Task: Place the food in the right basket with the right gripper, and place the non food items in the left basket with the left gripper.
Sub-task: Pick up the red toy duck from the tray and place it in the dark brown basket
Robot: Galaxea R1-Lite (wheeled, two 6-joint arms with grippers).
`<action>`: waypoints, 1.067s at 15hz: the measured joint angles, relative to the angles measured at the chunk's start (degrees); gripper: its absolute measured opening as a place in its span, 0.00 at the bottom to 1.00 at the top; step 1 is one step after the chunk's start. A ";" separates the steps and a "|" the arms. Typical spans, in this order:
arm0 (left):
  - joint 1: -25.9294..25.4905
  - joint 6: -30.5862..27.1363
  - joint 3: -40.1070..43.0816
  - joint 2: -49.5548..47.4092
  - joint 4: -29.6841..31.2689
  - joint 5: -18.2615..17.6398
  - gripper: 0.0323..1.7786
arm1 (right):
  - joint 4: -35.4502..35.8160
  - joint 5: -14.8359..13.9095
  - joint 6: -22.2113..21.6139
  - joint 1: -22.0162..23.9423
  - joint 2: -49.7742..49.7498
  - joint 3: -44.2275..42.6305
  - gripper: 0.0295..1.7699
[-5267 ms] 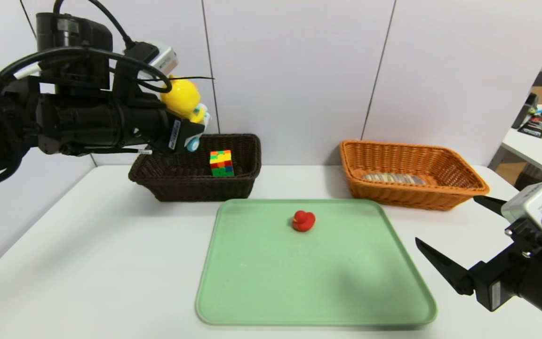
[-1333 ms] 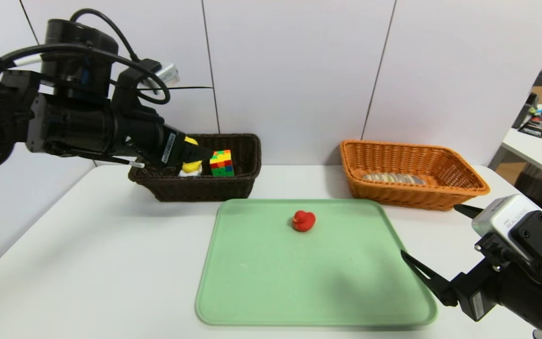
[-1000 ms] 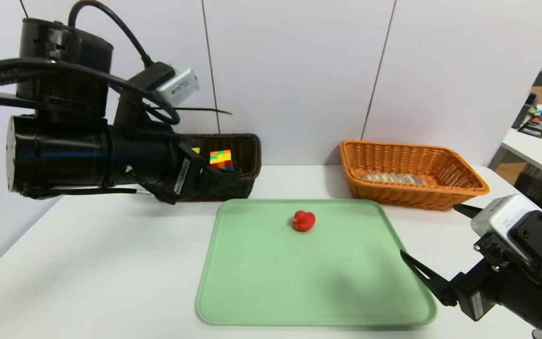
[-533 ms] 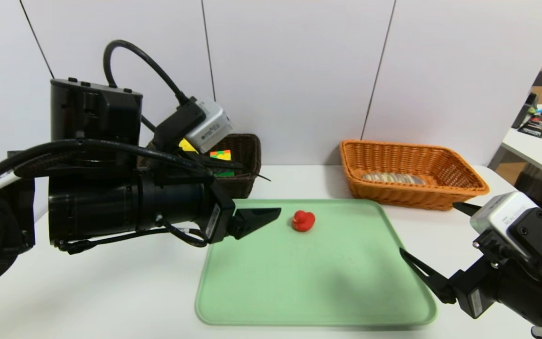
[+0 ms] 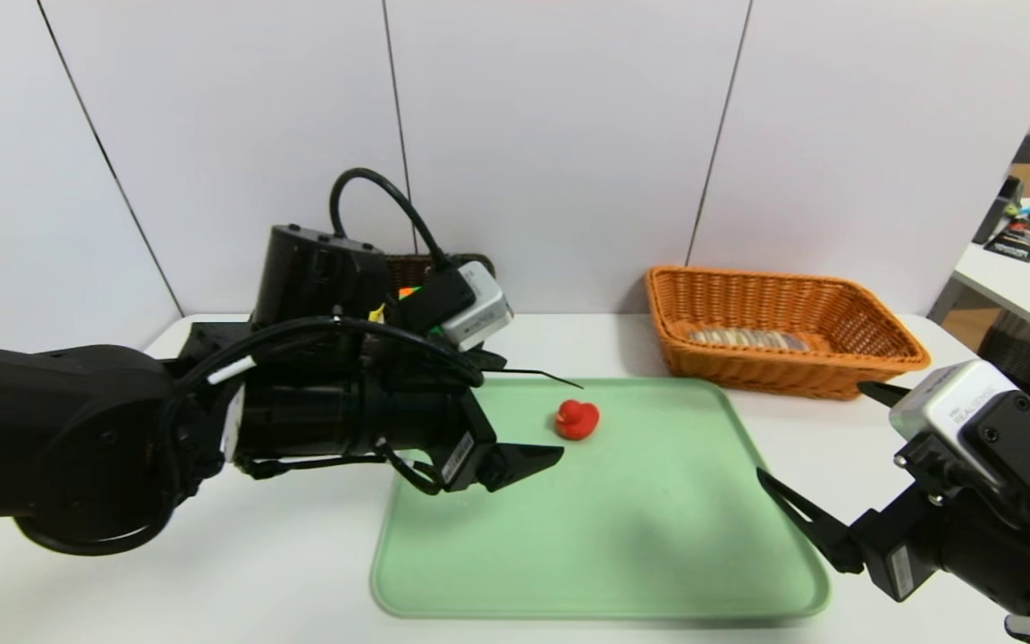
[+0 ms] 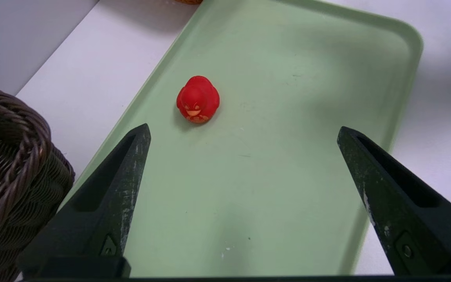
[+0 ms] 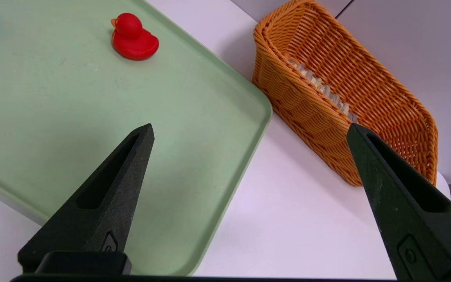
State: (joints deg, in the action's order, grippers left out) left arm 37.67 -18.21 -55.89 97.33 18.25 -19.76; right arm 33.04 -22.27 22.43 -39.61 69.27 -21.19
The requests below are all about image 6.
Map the small red rubber duck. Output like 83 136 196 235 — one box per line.
176 76 220 124

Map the green plastic tray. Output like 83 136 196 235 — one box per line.
59 0 424 277

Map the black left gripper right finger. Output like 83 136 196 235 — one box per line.
337 126 451 277

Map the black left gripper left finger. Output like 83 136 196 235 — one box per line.
17 123 152 278

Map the dark brown wicker basket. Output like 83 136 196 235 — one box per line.
0 78 76 282

